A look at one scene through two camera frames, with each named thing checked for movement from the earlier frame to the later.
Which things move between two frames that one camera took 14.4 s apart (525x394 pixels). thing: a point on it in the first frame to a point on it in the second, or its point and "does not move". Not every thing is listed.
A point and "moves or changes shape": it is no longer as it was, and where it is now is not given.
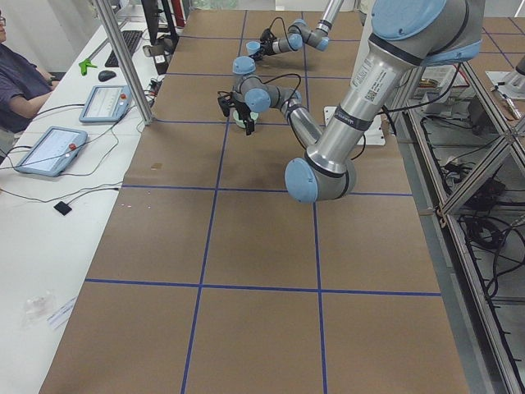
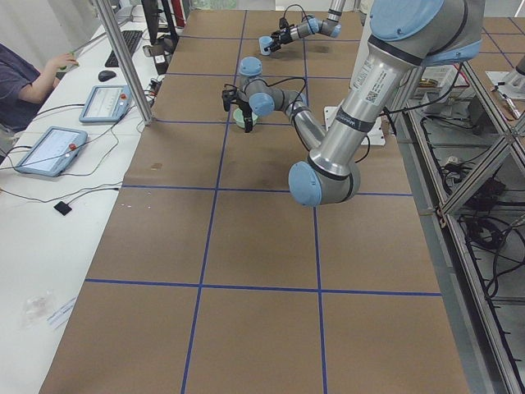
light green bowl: [254, 115] does not move
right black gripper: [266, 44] to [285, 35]
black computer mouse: [106, 75] does not move
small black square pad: [62, 208] does not move
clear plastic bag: [36, 309] does not move
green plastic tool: [84, 65] to [64, 68]
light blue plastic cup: [252, 47] moves or changes shape
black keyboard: [130, 38] does not move
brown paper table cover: [209, 278] does not move
